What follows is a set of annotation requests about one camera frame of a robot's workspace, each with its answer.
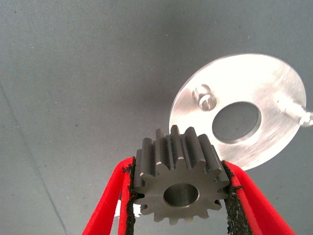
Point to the round metal carrier plate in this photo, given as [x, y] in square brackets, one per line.
[269, 85]

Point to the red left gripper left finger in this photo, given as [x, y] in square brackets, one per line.
[105, 203]

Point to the dark grey table cloth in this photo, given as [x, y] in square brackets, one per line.
[73, 73]

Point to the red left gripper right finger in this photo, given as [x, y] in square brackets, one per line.
[256, 210]

